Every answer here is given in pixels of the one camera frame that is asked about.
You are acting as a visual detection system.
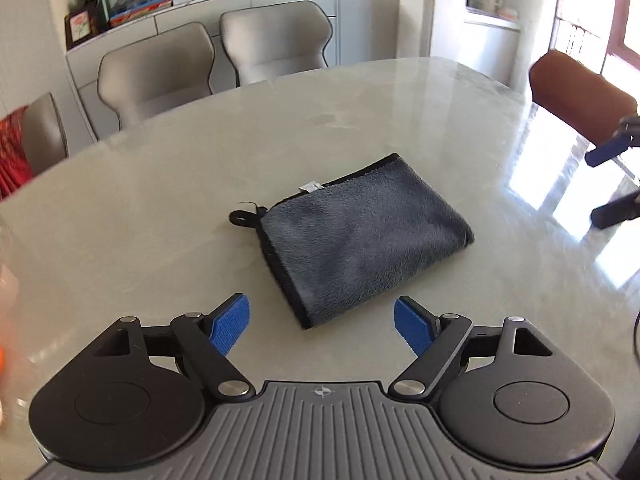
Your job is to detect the stack of books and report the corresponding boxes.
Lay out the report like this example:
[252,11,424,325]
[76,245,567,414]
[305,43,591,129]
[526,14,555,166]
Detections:
[109,0,193,27]

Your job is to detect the white sideboard cabinet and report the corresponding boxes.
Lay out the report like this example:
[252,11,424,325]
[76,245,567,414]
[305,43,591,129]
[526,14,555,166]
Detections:
[65,0,341,143]

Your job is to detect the brown chair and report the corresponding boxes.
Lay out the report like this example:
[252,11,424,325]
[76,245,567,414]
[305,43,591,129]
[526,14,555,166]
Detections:
[528,50,639,181]

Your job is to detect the beige chair with red cloth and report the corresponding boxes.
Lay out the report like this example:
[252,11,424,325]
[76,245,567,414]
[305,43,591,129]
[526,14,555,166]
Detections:
[20,92,70,176]

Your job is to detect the dark picture frame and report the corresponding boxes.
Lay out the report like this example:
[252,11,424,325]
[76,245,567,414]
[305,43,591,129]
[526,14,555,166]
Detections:
[64,10,98,51]

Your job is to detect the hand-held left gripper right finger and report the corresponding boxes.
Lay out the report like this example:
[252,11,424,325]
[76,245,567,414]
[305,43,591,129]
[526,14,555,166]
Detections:
[387,296,551,402]

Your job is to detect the red patterned cloth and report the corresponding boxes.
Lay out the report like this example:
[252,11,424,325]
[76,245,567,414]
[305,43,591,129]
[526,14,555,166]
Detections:
[0,107,37,201]

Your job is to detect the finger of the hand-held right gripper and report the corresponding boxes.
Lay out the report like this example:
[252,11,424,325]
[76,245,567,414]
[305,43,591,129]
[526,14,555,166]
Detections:
[590,192,640,230]
[584,114,640,167]

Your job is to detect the blue and grey towel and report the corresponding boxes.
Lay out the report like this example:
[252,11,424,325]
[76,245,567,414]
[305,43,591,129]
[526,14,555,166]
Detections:
[229,153,475,331]

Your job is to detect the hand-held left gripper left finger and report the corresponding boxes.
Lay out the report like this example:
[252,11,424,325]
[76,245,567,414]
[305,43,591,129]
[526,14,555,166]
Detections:
[92,293,253,403]

